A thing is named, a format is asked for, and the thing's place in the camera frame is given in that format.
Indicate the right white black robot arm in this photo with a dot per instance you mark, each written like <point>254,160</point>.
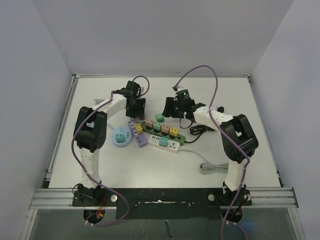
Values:
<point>239,141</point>

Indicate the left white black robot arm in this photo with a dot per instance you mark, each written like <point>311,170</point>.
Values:
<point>90,132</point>

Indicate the white power strip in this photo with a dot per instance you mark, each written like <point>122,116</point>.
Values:
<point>173,147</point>

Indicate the purple power strip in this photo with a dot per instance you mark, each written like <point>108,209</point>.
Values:
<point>140,139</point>

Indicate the green plug adapter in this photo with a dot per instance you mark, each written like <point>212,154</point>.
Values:
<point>159,118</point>
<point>157,125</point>

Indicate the pink plug adapter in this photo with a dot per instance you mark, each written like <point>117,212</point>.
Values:
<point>149,122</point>
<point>165,129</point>

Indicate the yellow plug adapter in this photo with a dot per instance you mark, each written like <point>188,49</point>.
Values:
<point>138,128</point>
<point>173,132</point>

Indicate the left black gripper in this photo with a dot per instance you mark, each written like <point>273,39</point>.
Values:
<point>139,112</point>

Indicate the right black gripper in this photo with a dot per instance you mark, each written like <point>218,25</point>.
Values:
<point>169,111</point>

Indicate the round blue power strip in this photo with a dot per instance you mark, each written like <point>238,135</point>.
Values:
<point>127,133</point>

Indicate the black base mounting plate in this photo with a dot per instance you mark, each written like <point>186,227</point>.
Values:
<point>163,203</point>

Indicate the teal plug adapter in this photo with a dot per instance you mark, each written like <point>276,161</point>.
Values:
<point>119,137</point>
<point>163,142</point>

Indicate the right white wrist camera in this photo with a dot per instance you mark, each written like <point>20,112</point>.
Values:
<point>177,88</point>

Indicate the green power strip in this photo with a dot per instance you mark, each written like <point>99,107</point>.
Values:
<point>179,138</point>

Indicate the aluminium rail frame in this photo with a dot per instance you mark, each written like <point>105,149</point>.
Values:
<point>150,167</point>

